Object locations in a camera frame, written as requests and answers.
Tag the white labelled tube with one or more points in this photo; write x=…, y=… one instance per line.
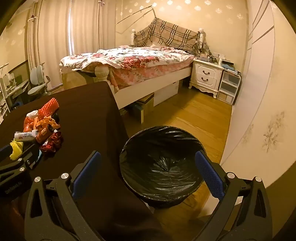
x=24, y=135

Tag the white study desk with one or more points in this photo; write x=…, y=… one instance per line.
x=13, y=85

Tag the thin metal rod frame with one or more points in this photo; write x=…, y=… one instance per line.
x=148, y=8

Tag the cardboard box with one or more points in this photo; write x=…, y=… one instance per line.
x=144, y=106

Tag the dark red crumpled wrapper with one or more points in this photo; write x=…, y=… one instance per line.
x=51, y=142

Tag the white wardrobe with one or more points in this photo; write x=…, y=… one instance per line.
x=261, y=92

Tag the beige plaid blanket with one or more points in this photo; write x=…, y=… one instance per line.
x=168, y=34

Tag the white storage box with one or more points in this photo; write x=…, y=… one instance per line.
x=166, y=92

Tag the white nightstand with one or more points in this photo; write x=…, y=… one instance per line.
x=205, y=74

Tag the white wooden bed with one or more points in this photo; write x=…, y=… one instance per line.
x=166, y=78

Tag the red spiky brush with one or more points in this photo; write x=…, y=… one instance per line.
x=48, y=106

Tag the floral quilt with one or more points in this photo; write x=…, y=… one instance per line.
x=129, y=56

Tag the grey desk chair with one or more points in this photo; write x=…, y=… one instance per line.
x=38, y=78

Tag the yellow foam fruit net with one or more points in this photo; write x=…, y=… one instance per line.
x=16, y=149

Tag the clear plastic drawer unit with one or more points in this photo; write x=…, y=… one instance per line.
x=229, y=85

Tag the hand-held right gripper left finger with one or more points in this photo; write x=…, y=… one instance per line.
x=86, y=172

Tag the pile of assorted clutter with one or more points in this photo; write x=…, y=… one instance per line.
x=217, y=56

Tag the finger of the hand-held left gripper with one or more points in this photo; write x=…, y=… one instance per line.
x=27, y=157
x=5, y=151

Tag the cream curtains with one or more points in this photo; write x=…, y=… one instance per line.
x=81, y=30

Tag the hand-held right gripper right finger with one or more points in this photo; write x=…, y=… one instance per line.
x=210, y=176

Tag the round bin with black bag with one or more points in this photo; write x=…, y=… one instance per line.
x=161, y=166

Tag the orange plastic bag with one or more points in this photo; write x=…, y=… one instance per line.
x=29, y=124

